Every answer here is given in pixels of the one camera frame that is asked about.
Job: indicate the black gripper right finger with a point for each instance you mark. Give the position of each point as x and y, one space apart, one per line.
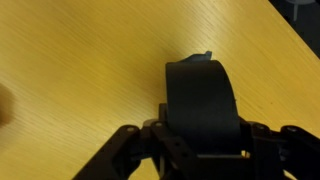
286 153

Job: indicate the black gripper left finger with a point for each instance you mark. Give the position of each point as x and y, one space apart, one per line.
116 156

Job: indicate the black tape roll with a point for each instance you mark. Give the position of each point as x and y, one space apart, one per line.
201 106

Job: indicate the grey metal stand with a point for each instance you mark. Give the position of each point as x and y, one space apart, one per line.
296 6

